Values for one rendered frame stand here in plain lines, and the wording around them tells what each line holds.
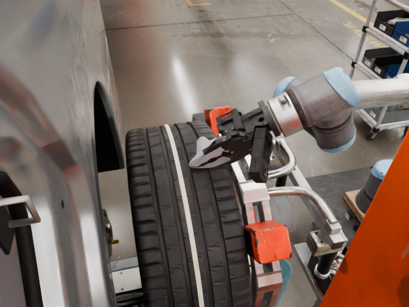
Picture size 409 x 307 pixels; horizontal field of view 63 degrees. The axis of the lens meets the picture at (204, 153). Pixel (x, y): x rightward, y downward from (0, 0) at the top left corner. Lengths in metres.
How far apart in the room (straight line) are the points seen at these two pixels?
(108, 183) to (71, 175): 1.94
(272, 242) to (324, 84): 0.33
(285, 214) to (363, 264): 0.55
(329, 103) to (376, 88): 0.42
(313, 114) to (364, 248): 0.30
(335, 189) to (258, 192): 1.27
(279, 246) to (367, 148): 2.25
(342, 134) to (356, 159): 1.99
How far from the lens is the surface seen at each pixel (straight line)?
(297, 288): 1.97
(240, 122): 0.72
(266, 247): 0.73
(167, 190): 0.74
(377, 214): 0.47
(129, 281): 1.88
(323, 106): 0.70
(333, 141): 0.81
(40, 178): 0.42
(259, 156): 0.68
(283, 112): 0.69
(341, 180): 2.11
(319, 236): 0.97
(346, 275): 0.58
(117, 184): 2.42
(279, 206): 1.05
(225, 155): 0.74
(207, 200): 0.73
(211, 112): 0.97
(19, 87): 0.33
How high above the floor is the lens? 1.70
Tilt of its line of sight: 41 degrees down
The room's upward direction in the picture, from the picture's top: straight up
